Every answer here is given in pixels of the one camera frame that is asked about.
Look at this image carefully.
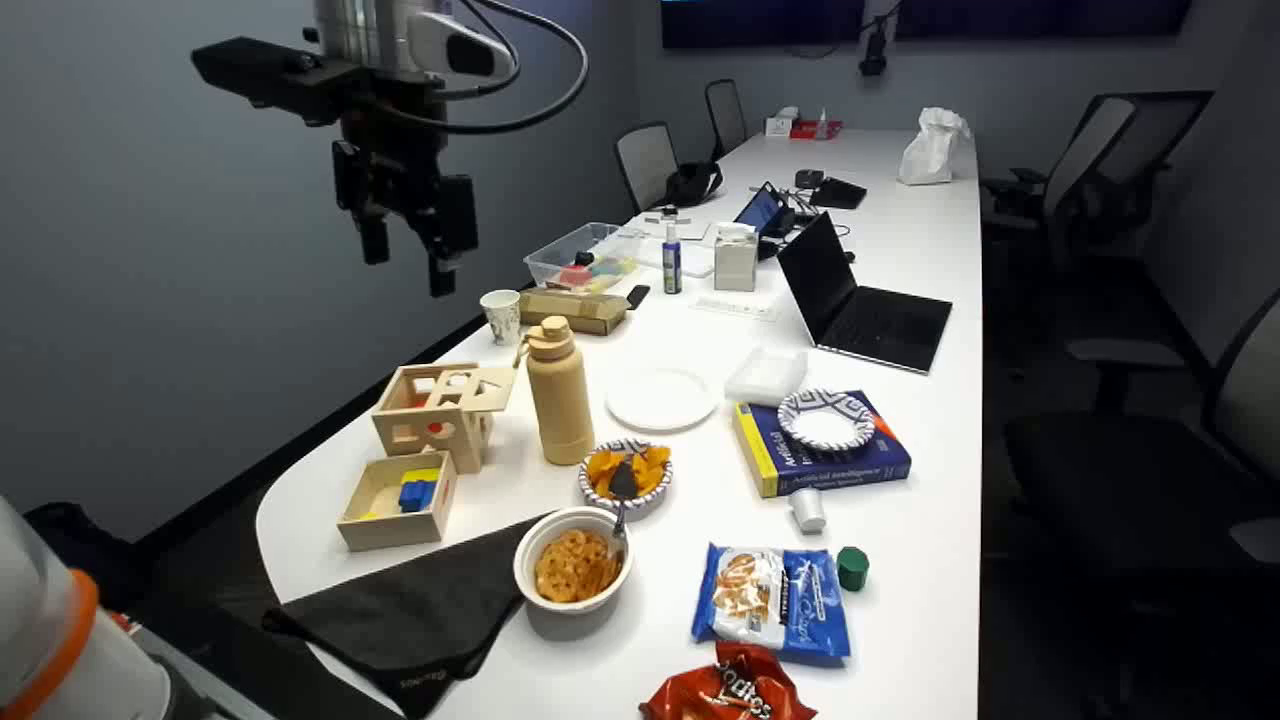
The black cloth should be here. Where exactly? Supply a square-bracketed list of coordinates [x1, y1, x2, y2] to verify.
[263, 520, 534, 720]

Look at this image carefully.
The patterned paper bowl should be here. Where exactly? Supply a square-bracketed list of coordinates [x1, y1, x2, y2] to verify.
[777, 386, 876, 450]

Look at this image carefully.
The black bag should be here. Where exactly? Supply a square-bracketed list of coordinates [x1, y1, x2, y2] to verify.
[664, 158, 725, 207]

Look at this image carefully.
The black office chair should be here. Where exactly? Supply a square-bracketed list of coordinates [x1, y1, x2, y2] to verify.
[985, 86, 1212, 270]
[1001, 284, 1280, 630]
[616, 124, 676, 207]
[703, 80, 750, 151]

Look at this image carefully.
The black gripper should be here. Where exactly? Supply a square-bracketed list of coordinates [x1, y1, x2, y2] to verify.
[191, 37, 480, 295]

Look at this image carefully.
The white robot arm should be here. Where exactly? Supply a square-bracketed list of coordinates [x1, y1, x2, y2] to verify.
[191, 0, 518, 295]

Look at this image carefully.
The green bottle cap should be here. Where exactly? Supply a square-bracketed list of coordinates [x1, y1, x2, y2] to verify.
[835, 544, 873, 592]

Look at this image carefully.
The bowl of orange food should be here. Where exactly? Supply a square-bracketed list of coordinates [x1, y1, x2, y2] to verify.
[581, 438, 674, 520]

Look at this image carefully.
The wooden tray with blocks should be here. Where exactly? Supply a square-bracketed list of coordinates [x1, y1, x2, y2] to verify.
[337, 450, 452, 553]

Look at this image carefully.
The wall monitor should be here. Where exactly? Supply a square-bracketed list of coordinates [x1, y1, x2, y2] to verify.
[659, 0, 1197, 49]

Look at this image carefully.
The white plastic bag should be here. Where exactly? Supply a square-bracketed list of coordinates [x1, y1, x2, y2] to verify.
[902, 107, 971, 188]

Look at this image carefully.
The tan thermos bottle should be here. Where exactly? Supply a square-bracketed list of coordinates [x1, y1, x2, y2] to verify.
[519, 317, 595, 466]

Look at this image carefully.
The blue and yellow box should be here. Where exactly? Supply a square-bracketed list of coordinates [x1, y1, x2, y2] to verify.
[732, 393, 913, 497]

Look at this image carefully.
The white napkin stack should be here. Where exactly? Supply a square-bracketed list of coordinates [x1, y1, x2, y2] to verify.
[725, 344, 808, 405]

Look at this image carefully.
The wooden shape sorter box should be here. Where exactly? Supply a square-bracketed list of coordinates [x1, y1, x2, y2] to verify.
[374, 362, 513, 472]

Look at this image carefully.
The white bowl of pasta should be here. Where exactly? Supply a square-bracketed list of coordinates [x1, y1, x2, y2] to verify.
[513, 509, 634, 640]

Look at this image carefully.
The red and white box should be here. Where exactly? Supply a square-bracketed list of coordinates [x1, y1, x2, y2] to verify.
[765, 103, 843, 139]

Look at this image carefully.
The small spray bottle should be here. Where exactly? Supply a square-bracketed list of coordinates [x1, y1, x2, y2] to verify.
[659, 223, 683, 295]

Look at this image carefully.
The paper cup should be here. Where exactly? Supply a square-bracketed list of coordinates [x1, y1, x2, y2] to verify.
[480, 288, 519, 344]

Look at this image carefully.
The blue tablet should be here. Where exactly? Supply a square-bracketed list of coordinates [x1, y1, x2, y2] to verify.
[738, 185, 797, 236]

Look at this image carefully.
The blue snack bag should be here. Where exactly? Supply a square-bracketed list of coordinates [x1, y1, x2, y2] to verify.
[694, 544, 852, 666]

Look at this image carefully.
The white plate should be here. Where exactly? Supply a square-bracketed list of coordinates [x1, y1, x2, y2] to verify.
[609, 369, 717, 435]

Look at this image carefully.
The orange chip bag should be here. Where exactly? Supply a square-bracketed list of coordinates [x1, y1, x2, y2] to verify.
[642, 640, 818, 720]

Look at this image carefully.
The small white container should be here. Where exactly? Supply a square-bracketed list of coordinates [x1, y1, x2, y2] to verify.
[788, 488, 823, 536]

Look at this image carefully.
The black laptop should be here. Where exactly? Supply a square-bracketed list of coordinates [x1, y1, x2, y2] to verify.
[782, 214, 953, 370]

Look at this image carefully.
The clear plastic bin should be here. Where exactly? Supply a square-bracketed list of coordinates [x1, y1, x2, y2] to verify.
[524, 218, 642, 295]

